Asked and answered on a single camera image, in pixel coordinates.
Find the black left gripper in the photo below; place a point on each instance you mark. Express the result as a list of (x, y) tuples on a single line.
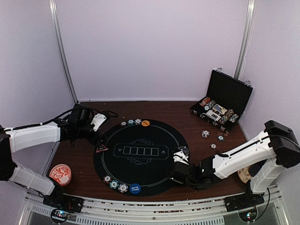
[(93, 139)]

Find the red triangular all-in marker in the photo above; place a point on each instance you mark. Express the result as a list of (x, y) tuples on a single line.
[(101, 148)]

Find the clear round dealer button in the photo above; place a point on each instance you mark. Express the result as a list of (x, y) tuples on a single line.
[(185, 150)]

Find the yellow big blind button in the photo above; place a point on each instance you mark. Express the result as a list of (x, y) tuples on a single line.
[(145, 123)]

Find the blue small blind button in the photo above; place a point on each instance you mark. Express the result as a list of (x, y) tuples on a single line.
[(135, 188)]

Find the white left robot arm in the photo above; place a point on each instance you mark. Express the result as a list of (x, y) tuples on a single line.
[(58, 130)]

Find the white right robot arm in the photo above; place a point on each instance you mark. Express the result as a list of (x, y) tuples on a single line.
[(276, 145)]

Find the brown poker chip stack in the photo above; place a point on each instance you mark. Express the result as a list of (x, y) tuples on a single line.
[(213, 146)]

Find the blue white chip stack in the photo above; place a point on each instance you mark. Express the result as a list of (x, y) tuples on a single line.
[(205, 133)]

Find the green poker chip stack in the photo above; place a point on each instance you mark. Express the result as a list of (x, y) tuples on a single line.
[(220, 138)]

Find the round black poker mat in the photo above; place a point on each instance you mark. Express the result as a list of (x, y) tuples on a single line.
[(141, 155)]

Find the round wooden coaster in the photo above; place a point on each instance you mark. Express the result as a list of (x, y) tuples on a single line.
[(244, 175)]

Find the red white patterned cup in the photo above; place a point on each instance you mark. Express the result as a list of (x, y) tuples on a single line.
[(61, 174)]

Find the dark blue mug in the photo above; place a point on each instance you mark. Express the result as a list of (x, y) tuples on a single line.
[(254, 169)]

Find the right chip rows in case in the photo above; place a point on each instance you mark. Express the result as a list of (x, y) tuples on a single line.
[(230, 116)]

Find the card deck in case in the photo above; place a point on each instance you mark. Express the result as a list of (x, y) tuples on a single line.
[(216, 112)]

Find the green chip row in case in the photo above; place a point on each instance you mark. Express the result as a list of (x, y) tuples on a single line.
[(209, 105)]

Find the red chip row in case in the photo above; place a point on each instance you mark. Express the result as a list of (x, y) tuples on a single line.
[(204, 101)]

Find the black poker chip case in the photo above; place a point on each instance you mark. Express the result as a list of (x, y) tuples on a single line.
[(228, 92)]

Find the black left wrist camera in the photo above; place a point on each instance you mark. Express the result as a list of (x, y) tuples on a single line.
[(79, 115)]

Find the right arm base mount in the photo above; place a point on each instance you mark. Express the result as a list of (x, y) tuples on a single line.
[(245, 204)]

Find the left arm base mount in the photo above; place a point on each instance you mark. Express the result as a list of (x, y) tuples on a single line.
[(63, 205)]

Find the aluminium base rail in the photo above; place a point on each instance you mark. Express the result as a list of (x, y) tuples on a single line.
[(209, 211)]

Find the aluminium frame post right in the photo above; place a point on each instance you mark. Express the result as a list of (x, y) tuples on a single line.
[(247, 34)]

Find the aluminium frame post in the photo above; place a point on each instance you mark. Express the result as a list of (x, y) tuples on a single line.
[(62, 54), (247, 34)]

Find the aluminium frame post left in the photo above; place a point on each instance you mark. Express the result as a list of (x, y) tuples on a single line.
[(62, 54)]

